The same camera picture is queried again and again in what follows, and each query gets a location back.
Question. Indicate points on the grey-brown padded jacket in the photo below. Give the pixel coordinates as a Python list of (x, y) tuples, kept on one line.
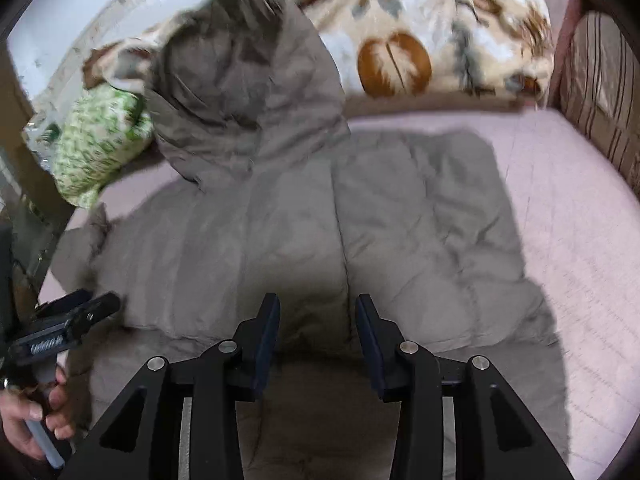
[(214, 137)]

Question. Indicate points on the beige leaf-print blanket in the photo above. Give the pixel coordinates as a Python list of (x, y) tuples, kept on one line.
[(337, 49)]

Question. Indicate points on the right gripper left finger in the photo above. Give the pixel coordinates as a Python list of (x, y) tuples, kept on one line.
[(138, 436)]

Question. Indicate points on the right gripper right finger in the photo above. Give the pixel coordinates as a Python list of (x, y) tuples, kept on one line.
[(497, 437)]

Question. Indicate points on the person's left hand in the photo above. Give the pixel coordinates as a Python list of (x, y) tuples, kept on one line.
[(16, 410)]

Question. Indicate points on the pink quilted bed cover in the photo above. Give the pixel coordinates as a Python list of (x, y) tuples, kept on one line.
[(560, 239)]

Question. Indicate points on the green white patterned pillow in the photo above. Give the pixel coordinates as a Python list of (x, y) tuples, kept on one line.
[(105, 129)]

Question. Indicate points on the wooden glass-door wardrobe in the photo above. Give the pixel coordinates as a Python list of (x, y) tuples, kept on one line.
[(31, 201)]

